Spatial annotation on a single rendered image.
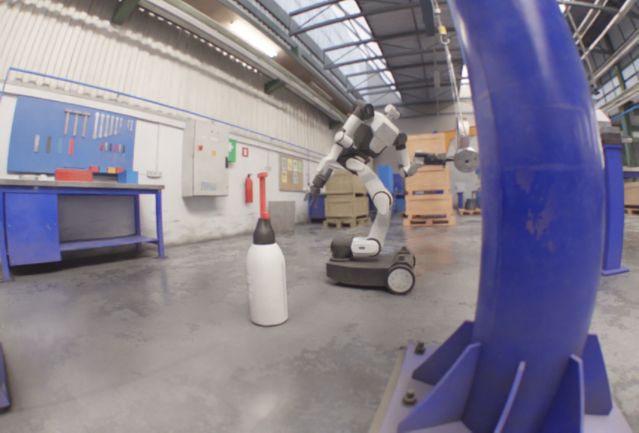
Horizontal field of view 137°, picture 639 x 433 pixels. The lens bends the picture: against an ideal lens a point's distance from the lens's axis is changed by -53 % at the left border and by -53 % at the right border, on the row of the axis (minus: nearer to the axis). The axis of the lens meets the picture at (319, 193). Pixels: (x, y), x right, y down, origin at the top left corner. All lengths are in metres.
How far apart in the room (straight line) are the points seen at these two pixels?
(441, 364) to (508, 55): 0.83
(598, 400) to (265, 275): 1.40
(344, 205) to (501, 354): 5.81
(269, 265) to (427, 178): 5.29
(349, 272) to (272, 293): 0.72
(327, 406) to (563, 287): 0.72
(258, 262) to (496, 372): 1.08
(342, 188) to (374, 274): 4.56
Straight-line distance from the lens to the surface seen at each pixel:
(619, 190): 2.49
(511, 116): 0.57
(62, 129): 3.71
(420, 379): 0.96
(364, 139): 1.95
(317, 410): 0.90
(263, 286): 1.33
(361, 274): 1.87
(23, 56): 4.01
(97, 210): 3.77
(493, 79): 0.61
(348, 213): 6.17
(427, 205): 6.21
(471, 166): 2.05
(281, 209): 5.74
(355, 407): 0.91
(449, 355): 0.86
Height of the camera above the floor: 0.64
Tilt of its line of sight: 2 degrees up
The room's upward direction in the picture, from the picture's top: 2 degrees counter-clockwise
